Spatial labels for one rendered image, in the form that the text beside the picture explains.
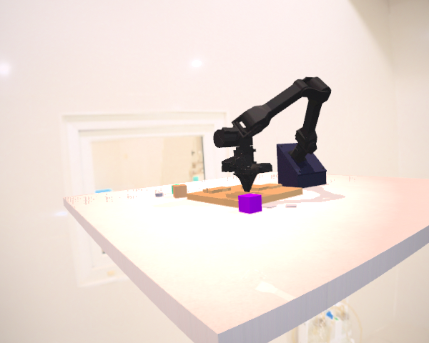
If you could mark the orange block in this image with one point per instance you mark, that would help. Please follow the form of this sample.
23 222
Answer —
179 191

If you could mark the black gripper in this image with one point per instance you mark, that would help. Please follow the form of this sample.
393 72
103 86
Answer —
247 176

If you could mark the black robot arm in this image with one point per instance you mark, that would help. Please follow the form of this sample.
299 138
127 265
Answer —
257 118

